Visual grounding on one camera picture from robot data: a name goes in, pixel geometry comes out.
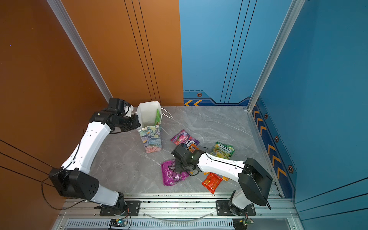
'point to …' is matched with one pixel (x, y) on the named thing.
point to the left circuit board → (120, 223)
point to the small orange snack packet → (225, 178)
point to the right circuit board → (241, 224)
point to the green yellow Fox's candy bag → (223, 150)
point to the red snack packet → (212, 182)
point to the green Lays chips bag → (157, 118)
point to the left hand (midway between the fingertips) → (141, 122)
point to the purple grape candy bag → (170, 177)
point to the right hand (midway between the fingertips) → (176, 167)
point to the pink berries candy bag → (183, 138)
